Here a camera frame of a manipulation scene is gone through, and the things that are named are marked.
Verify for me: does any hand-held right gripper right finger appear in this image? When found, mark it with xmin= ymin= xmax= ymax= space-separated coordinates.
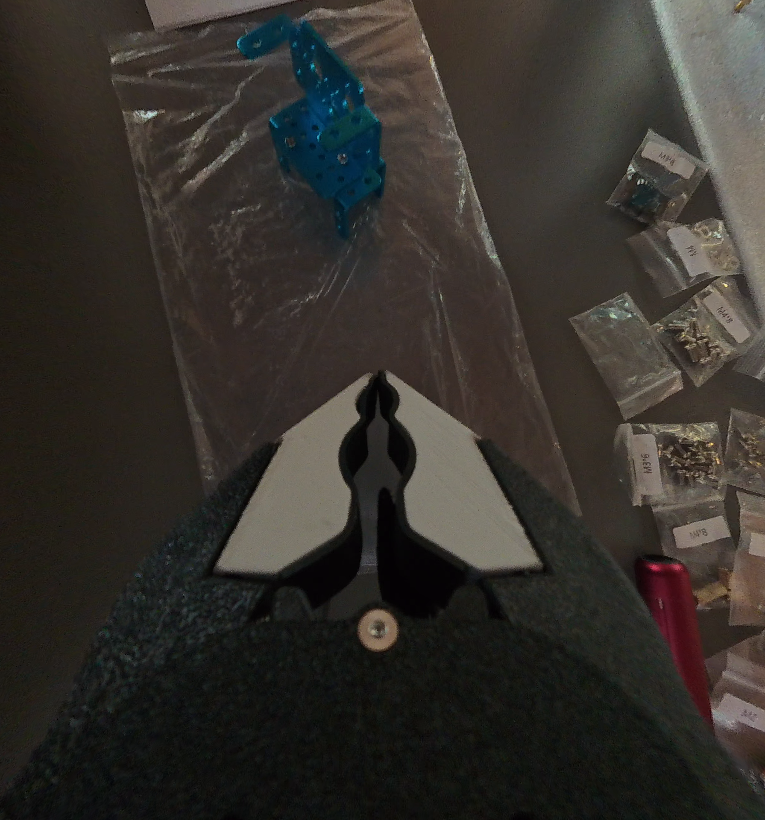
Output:
xmin=380 ymin=369 xmax=545 ymax=611

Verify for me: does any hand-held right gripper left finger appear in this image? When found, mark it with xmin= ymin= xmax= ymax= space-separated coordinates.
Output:
xmin=211 ymin=370 xmax=381 ymax=609

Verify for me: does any blue metal bracket assembly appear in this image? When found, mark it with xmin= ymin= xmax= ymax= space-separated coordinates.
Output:
xmin=235 ymin=16 xmax=388 ymax=241

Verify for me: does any dark grey desk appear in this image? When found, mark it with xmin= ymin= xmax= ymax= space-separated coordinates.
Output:
xmin=0 ymin=0 xmax=765 ymax=820

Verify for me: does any large clear plastic bag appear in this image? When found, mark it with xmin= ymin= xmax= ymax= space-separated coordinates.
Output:
xmin=100 ymin=0 xmax=582 ymax=513

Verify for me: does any magenta metal cylinder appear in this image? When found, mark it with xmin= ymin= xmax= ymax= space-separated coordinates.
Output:
xmin=635 ymin=554 xmax=716 ymax=731

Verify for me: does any pile of small screw bags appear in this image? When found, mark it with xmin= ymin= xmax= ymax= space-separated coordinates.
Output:
xmin=568 ymin=128 xmax=765 ymax=763

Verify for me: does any white foam slab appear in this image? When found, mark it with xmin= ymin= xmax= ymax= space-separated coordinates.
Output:
xmin=651 ymin=0 xmax=765 ymax=334

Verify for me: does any white instruction booklet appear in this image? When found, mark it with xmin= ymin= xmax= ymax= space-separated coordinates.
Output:
xmin=145 ymin=0 xmax=255 ymax=32

